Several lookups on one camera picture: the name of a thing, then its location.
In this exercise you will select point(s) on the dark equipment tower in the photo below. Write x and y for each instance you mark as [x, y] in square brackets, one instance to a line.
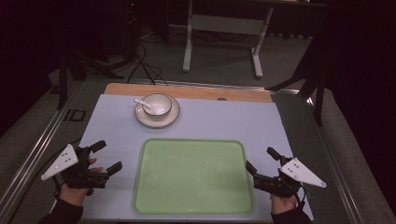
[132, 25]

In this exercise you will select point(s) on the white ceramic spoon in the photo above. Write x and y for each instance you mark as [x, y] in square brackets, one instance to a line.
[139, 100]

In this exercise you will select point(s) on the white saucer with dark rim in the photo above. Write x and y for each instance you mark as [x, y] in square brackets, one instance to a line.
[151, 123]

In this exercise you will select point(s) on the person's right hand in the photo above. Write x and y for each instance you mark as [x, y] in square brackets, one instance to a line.
[283, 205]

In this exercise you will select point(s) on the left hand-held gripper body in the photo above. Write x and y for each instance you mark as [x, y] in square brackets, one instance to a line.
[67, 158]

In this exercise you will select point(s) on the dark table grommet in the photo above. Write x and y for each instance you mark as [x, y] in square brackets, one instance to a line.
[221, 99]

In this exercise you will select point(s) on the black floor bracket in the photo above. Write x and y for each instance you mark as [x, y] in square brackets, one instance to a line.
[74, 115]

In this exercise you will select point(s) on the black stand legs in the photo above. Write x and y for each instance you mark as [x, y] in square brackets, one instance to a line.
[63, 81]
[317, 93]

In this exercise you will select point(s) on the metal floor rail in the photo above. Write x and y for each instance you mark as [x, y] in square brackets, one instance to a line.
[336, 168]
[34, 149]

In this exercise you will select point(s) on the green plastic tray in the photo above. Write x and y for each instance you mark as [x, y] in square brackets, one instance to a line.
[193, 177]

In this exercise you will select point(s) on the person's left hand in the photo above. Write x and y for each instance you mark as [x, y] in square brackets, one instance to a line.
[73, 195]

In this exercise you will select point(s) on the white bowl with dark rim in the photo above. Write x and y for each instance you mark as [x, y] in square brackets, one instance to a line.
[164, 103]

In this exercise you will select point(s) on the grey metal stand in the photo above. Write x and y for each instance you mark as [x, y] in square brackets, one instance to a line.
[224, 25]

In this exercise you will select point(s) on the light blue table mat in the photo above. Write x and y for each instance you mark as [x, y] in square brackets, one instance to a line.
[218, 121]

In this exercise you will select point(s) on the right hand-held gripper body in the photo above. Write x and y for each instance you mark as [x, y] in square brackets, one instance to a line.
[300, 174]

